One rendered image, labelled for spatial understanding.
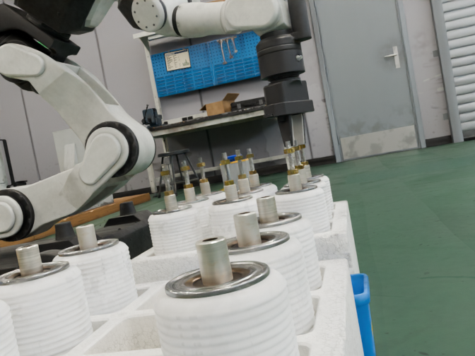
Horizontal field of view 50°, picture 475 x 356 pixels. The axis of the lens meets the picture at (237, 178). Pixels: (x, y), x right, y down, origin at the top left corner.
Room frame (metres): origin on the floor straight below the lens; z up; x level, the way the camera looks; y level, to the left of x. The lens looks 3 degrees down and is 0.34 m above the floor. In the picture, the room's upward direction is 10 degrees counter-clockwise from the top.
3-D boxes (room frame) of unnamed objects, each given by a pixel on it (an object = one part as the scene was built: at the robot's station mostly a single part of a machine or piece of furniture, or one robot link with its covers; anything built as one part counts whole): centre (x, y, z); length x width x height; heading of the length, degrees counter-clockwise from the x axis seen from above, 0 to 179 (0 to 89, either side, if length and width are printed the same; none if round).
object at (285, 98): (1.01, -0.13, 0.45); 0.13 x 0.10 x 0.12; 134
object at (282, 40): (1.01, -0.14, 0.57); 0.11 x 0.11 x 0.11; 62
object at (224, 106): (5.83, 0.04, 0.87); 0.40 x 0.30 x 0.23; 63
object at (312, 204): (0.90, -0.10, 0.16); 0.10 x 0.10 x 0.18
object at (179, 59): (6.14, 0.45, 1.54); 0.32 x 0.02 x 0.25; 77
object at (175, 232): (0.95, 0.13, 0.16); 0.10 x 0.10 x 0.18
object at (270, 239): (0.47, 0.00, 0.25); 0.08 x 0.08 x 0.01
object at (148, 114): (5.58, 0.81, 0.87); 0.41 x 0.17 x 0.25; 167
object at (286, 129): (1.00, -0.11, 0.36); 0.03 x 0.02 x 0.06; 44
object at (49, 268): (0.53, 0.23, 0.25); 0.08 x 0.08 x 0.01
